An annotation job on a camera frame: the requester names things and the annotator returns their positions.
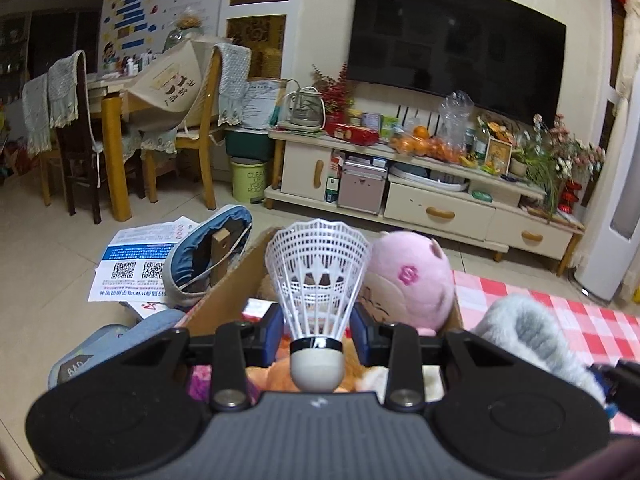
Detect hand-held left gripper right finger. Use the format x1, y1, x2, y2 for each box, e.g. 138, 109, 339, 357
350, 305, 521, 412

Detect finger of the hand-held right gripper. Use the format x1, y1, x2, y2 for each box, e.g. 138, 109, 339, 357
590, 357, 640, 423

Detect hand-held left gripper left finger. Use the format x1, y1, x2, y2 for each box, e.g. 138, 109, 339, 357
120, 302, 286, 413

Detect yellow plush bear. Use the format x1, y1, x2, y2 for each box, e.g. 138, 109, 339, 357
245, 337, 371, 396

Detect cardboard box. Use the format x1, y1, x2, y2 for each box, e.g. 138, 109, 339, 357
185, 227, 463, 406

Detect white plastic shuttlecock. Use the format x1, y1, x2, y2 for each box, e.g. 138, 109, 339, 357
265, 219, 372, 395

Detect pink plush pig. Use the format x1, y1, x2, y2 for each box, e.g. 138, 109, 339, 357
367, 230, 457, 337

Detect grey-blue plush wristband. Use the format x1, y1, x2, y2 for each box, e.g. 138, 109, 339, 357
470, 294, 608, 406

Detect pink checked tablecloth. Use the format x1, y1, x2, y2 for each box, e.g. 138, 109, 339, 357
452, 269, 640, 436

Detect blue grey slipper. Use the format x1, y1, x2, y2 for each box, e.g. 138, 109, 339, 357
162, 204, 253, 311

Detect cream television cabinet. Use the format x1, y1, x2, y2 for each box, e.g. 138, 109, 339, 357
264, 127, 586, 276

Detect silver aluminium case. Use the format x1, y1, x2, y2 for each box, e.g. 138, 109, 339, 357
337, 157, 390, 216

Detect white tower air conditioner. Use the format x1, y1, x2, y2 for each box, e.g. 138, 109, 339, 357
572, 80, 640, 303

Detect green trash bin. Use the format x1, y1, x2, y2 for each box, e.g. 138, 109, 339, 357
230, 156, 268, 205

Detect printed papers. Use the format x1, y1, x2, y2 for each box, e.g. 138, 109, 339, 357
87, 215, 201, 321

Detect white oval tray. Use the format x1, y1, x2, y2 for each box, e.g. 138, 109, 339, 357
389, 162, 471, 193

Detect dark green storage box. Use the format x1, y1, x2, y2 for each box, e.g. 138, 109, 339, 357
225, 127, 276, 161

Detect pile of oranges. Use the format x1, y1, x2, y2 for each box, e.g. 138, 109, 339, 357
390, 125, 463, 163

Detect red vase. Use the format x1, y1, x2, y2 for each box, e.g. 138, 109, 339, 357
559, 180, 583, 213

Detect red gift box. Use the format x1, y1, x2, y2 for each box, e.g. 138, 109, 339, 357
325, 122, 380, 145

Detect glass electric kettle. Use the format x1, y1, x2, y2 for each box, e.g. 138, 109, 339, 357
277, 86, 326, 133

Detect white printed document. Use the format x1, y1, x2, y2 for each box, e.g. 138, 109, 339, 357
241, 79, 287, 130

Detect dried flower bouquet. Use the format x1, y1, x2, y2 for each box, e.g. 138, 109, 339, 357
532, 114, 606, 181

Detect green potted plant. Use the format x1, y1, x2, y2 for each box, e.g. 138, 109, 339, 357
510, 142, 563, 221

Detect light wooden chair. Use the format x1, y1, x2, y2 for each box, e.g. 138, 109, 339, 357
142, 42, 251, 211

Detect red berry branches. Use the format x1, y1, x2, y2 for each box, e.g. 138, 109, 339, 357
311, 64, 357, 116

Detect dark wooden chair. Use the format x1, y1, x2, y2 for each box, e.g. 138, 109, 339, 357
55, 50, 146, 226

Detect wooden dining table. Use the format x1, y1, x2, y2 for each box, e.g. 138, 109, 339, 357
82, 72, 151, 222

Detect white lace chair cover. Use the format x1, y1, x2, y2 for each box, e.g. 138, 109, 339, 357
212, 42, 252, 127
47, 50, 88, 128

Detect beige printed tote bag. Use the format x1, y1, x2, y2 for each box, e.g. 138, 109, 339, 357
127, 40, 216, 128

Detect black flat television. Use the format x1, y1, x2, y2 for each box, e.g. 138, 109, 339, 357
346, 0, 568, 128

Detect wrapped gift basket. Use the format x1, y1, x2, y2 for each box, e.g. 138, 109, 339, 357
162, 6, 206, 53

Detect wall poster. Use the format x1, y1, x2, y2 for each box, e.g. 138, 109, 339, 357
97, 0, 236, 73

